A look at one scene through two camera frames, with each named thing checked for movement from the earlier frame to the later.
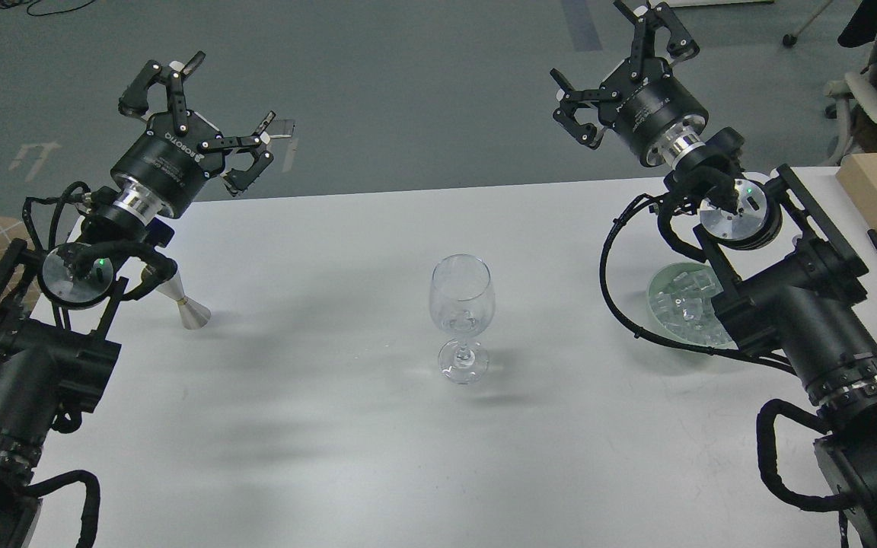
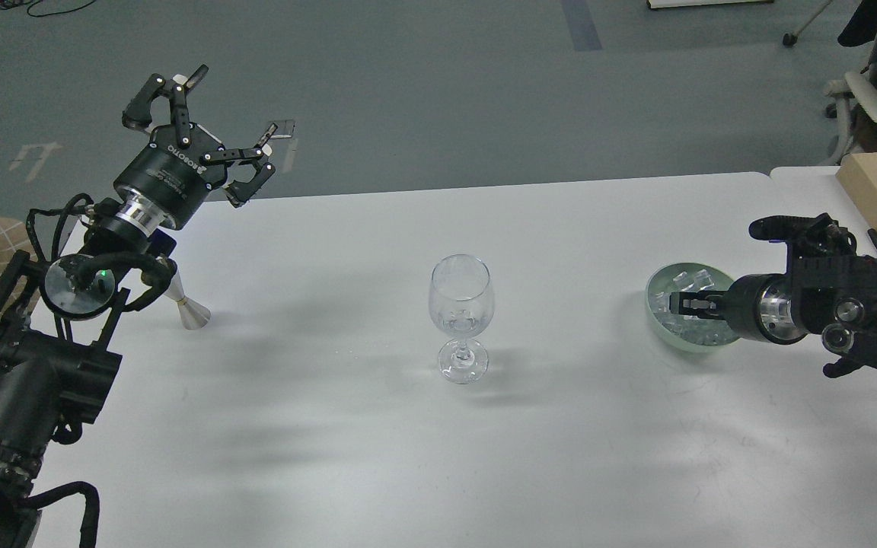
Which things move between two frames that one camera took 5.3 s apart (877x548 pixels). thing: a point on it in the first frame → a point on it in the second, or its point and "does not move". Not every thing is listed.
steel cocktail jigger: x=194 y=314 does not move
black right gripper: x=651 y=112 → x=759 y=306
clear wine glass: x=462 y=303 does not move
